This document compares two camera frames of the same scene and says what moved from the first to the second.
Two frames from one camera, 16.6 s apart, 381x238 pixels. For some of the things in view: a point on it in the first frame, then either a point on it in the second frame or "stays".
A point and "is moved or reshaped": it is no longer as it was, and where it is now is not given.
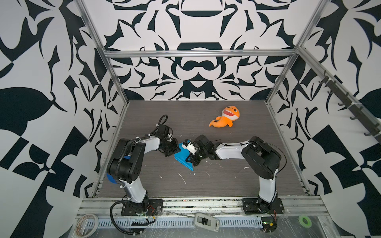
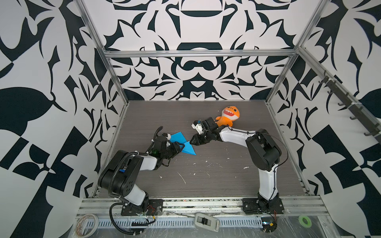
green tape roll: (300, 219) stays
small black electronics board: (269, 224) stays
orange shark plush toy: (229, 114) stays
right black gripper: (193, 160) → (197, 142)
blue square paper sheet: (182, 156) is moved or reshaped
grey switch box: (207, 222) stays
